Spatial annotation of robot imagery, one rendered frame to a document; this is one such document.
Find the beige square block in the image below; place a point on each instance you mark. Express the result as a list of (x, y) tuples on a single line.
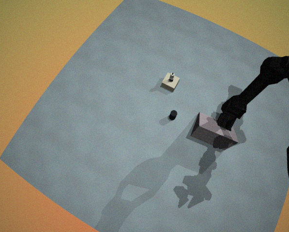
[(170, 85)]

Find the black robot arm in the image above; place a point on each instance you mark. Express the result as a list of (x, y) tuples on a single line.
[(272, 71)]

